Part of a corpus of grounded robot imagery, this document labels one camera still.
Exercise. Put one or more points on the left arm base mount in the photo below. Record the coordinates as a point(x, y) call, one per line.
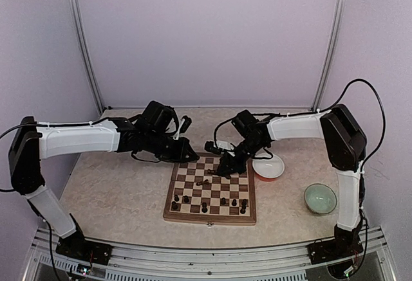
point(78, 247)

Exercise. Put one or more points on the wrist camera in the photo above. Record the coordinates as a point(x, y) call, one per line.
point(183, 125)
point(218, 147)

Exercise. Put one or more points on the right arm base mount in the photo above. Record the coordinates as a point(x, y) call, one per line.
point(344, 244)

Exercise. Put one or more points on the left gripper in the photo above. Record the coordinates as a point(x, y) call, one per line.
point(185, 147)

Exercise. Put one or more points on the white and orange bowl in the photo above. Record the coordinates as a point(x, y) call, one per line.
point(268, 169)

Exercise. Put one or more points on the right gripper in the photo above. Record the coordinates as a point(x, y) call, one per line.
point(234, 165)

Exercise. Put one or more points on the right aluminium post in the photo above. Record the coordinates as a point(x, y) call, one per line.
point(330, 51)

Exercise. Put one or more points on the wooden chess board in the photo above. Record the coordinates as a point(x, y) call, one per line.
point(183, 182)

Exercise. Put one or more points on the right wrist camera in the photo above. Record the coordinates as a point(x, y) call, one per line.
point(218, 147)

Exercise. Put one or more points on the aluminium post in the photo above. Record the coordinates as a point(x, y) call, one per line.
point(330, 51)
point(84, 51)

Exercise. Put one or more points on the aluminium front rail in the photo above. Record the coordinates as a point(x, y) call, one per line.
point(139, 262)

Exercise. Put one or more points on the dark pawn front centre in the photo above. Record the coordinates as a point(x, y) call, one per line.
point(204, 208)

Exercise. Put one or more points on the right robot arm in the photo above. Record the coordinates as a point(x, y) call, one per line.
point(345, 144)

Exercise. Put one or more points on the dark rook corner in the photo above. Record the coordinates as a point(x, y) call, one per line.
point(242, 209)

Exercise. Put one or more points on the green glass bowl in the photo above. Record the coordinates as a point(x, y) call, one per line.
point(320, 199)

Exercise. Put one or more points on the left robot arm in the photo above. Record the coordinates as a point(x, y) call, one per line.
point(157, 130)

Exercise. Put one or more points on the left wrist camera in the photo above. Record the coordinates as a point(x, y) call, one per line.
point(183, 125)

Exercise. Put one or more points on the left aluminium post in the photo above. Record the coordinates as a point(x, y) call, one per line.
point(84, 51)

